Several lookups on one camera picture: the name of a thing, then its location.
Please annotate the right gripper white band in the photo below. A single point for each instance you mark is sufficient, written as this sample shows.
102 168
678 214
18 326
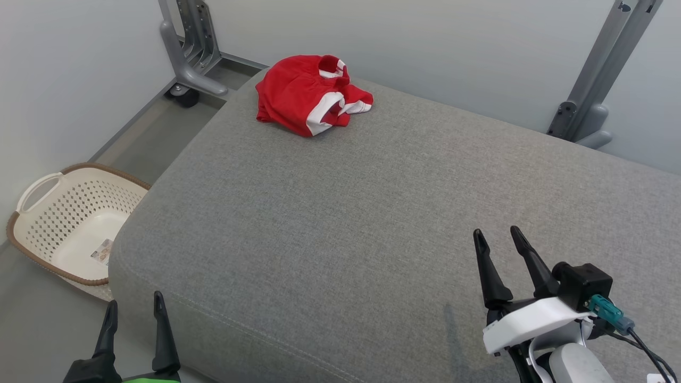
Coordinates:
532 322

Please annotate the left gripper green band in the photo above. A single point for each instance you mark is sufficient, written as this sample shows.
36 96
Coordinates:
90 372

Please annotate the red shorts white trim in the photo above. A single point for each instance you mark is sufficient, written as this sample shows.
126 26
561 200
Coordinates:
298 96

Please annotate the paper label sticker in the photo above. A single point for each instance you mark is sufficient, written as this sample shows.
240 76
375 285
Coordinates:
102 251

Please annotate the cream plastic laundry basket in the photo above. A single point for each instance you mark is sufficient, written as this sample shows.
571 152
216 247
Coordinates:
80 223

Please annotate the grey fabric sofa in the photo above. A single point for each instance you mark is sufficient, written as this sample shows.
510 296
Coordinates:
372 239

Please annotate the black caster wheel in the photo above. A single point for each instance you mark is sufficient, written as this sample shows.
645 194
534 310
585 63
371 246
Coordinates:
185 97

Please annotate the grey metal stand with caster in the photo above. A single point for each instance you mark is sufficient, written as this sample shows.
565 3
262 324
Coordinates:
194 48

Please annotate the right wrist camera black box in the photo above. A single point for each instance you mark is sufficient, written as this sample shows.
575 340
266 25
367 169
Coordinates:
585 282

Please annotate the grey metal stand with bracket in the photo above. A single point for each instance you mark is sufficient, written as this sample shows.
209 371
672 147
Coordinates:
601 74

